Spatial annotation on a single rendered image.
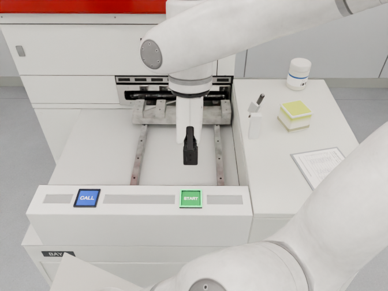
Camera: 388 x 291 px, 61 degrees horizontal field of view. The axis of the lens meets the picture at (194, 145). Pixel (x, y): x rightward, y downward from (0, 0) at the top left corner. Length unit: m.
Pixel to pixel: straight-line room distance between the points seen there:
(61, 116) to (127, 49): 0.44
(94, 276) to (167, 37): 0.50
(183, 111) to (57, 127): 0.99
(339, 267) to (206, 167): 0.71
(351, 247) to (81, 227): 0.66
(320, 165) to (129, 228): 0.54
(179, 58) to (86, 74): 0.86
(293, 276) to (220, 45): 0.32
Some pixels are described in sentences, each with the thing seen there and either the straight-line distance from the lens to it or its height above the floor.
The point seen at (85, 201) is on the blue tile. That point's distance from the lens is 0.87.
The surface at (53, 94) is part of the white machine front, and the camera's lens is 1.43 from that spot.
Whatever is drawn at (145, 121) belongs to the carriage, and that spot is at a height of 0.86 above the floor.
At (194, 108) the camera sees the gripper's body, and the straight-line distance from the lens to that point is 0.61.
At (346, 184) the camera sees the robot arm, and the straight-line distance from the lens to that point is 0.39.
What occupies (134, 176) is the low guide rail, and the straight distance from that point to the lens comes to 1.05.
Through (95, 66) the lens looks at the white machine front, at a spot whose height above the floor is 1.01.
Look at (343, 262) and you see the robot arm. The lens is 0.45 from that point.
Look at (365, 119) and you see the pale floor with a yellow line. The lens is 2.97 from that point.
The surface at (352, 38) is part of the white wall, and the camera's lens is 3.10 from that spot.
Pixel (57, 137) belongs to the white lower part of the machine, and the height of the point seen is 0.66.
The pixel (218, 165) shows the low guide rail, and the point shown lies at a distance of 1.07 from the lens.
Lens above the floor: 1.61
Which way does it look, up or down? 42 degrees down
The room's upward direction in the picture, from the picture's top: straight up
